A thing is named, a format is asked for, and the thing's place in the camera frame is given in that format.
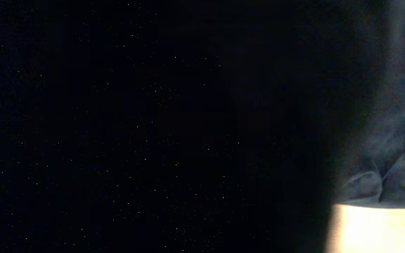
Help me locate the navy blue shorts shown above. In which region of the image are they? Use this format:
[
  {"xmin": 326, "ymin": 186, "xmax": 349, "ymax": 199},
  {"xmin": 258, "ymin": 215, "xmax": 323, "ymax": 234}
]
[{"xmin": 0, "ymin": 0, "xmax": 405, "ymax": 253}]

